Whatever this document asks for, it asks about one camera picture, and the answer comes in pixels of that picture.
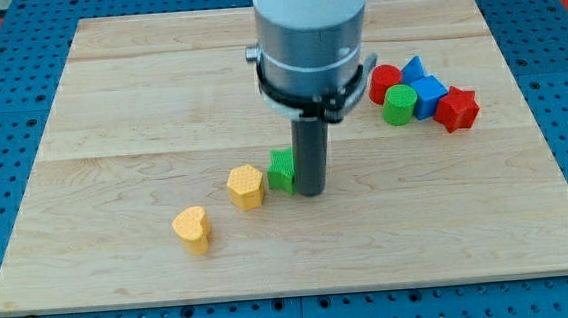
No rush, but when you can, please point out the green cylinder block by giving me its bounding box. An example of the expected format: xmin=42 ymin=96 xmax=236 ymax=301
xmin=382 ymin=84 xmax=417 ymax=126

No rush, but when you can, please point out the light wooden board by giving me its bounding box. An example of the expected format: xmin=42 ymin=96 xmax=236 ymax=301
xmin=0 ymin=0 xmax=568 ymax=317

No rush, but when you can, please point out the yellow hexagon block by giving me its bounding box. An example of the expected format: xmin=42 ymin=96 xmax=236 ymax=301
xmin=227 ymin=164 xmax=265 ymax=211

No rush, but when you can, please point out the red cylinder block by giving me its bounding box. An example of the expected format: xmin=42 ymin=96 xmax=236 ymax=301
xmin=369 ymin=64 xmax=403 ymax=105

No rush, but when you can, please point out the red star block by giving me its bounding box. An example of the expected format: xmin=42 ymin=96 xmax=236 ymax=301
xmin=433 ymin=86 xmax=480 ymax=133

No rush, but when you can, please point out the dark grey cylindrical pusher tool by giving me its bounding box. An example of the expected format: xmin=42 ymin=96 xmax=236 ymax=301
xmin=291 ymin=118 xmax=328 ymax=197

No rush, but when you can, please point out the blue cube block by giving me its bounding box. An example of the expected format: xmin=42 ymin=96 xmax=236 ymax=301
xmin=410 ymin=75 xmax=449 ymax=120

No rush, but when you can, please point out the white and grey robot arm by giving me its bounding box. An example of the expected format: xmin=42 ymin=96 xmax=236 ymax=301
xmin=245 ymin=0 xmax=376 ymax=124

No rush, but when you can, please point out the yellow heart block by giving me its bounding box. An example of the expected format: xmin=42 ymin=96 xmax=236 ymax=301
xmin=171 ymin=206 xmax=211 ymax=255

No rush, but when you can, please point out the green star block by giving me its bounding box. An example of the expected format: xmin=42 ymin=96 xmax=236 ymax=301
xmin=268 ymin=146 xmax=295 ymax=196

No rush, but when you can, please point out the blue triangle block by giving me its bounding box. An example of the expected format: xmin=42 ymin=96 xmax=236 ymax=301
xmin=401 ymin=55 xmax=425 ymax=84

